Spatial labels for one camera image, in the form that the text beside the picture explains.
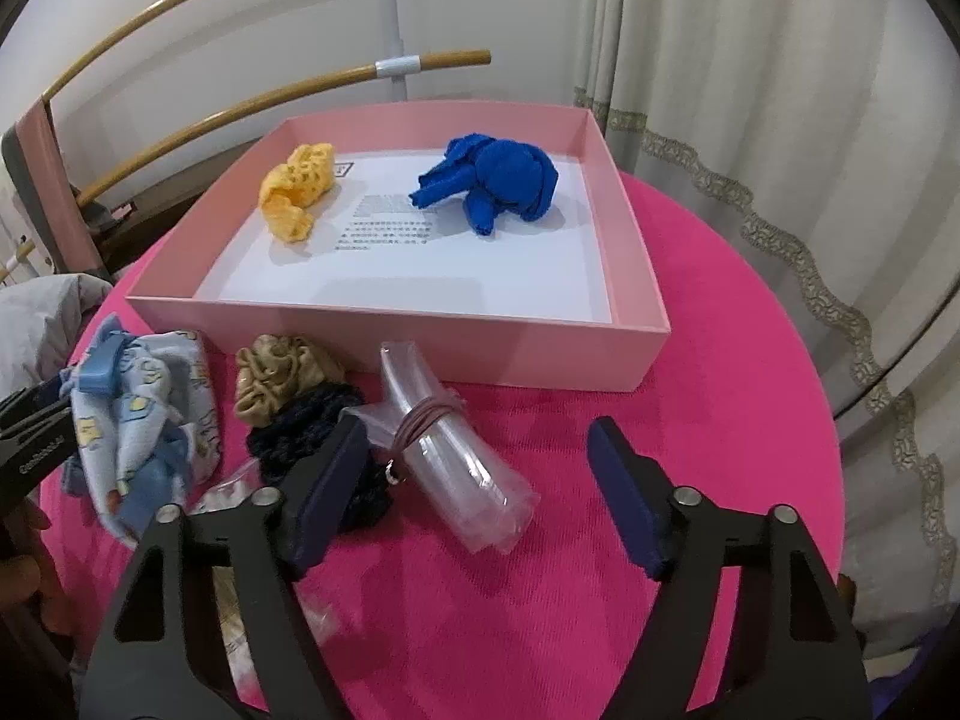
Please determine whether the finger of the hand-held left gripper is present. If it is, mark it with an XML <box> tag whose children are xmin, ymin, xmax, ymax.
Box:
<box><xmin>114</xmin><ymin>426</ymin><xmax>193</xmax><ymax>533</ymax></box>
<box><xmin>46</xmin><ymin>334</ymin><xmax>133</xmax><ymax>402</ymax></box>

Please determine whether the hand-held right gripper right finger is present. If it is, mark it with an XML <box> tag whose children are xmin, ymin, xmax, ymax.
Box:
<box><xmin>586</xmin><ymin>416</ymin><xmax>875</xmax><ymax>720</ymax></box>

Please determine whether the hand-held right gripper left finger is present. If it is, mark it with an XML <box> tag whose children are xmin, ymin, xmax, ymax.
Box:
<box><xmin>79</xmin><ymin>414</ymin><xmax>376</xmax><ymax>720</ymax></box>

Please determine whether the light blue printed cloth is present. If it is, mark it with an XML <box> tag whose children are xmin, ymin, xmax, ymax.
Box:
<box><xmin>60</xmin><ymin>313</ymin><xmax>224</xmax><ymax>545</ymax></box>

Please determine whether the pink cardboard box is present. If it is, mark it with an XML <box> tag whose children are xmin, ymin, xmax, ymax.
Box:
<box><xmin>124</xmin><ymin>99</ymin><xmax>671</xmax><ymax>393</ymax></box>

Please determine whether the person's left hand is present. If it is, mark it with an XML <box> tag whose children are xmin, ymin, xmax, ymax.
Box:
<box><xmin>0</xmin><ymin>501</ymin><xmax>52</xmax><ymax>620</ymax></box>

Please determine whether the flat clear plastic bag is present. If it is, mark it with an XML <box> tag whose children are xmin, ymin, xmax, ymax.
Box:
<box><xmin>191</xmin><ymin>460</ymin><xmax>347</xmax><ymax>700</ymax></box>

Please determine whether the dark navy scrunchie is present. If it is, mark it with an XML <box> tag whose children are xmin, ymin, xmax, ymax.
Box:
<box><xmin>247</xmin><ymin>381</ymin><xmax>395</xmax><ymax>535</ymax></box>

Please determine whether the grey cloth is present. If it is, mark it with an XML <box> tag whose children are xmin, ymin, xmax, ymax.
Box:
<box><xmin>0</xmin><ymin>274</ymin><xmax>115</xmax><ymax>400</ymax></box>

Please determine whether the rolled clear plastic bag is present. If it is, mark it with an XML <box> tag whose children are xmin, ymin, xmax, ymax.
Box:
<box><xmin>341</xmin><ymin>341</ymin><xmax>541</xmax><ymax>557</ymax></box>

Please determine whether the beige scrunchie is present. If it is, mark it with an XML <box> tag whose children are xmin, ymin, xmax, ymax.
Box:
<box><xmin>234</xmin><ymin>334</ymin><xmax>347</xmax><ymax>425</ymax></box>

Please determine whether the pink and grey chair back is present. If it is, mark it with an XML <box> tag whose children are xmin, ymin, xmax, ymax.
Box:
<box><xmin>0</xmin><ymin>100</ymin><xmax>115</xmax><ymax>287</ymax></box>

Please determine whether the pink tablecloth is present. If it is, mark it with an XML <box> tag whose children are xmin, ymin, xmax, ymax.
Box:
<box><xmin>37</xmin><ymin>165</ymin><xmax>852</xmax><ymax>720</ymax></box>

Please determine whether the white printed paper sheet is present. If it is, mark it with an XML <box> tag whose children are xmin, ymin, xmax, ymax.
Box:
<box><xmin>196</xmin><ymin>154</ymin><xmax>612</xmax><ymax>323</ymax></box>

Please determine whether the yellow knitted cloth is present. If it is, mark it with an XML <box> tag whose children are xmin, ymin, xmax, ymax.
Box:
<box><xmin>259</xmin><ymin>142</ymin><xmax>338</xmax><ymax>243</ymax></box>

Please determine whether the cream lace-trimmed curtain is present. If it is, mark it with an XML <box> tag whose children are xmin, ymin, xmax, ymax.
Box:
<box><xmin>574</xmin><ymin>0</ymin><xmax>960</xmax><ymax>650</ymax></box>

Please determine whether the pink hair tie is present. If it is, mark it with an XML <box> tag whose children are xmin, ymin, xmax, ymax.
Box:
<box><xmin>396</xmin><ymin>397</ymin><xmax>464</xmax><ymax>467</ymax></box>

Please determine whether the short curved wooden rail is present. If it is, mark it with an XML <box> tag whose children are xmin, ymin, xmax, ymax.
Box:
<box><xmin>75</xmin><ymin>49</ymin><xmax>493</xmax><ymax>209</ymax></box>

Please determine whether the long curved wooden rail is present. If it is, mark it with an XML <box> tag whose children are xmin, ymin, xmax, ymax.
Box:
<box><xmin>41</xmin><ymin>0</ymin><xmax>353</xmax><ymax>107</ymax></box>

